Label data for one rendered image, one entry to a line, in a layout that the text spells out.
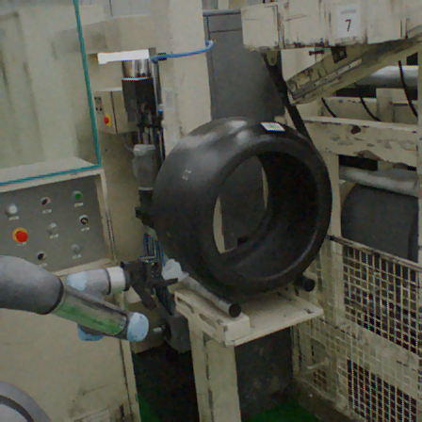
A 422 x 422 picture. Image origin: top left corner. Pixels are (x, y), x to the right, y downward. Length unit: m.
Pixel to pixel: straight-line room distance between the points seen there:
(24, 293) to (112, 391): 1.27
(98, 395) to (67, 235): 0.67
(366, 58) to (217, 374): 1.27
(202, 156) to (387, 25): 0.60
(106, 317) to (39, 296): 0.24
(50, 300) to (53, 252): 0.96
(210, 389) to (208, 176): 0.98
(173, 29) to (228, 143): 0.48
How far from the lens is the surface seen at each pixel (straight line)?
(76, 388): 2.51
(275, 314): 2.01
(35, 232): 2.30
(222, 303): 1.85
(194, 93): 2.04
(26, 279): 1.36
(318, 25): 1.78
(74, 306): 1.45
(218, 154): 1.69
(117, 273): 1.71
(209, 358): 2.31
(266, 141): 1.75
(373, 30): 1.65
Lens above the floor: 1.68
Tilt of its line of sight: 16 degrees down
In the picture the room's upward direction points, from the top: 6 degrees counter-clockwise
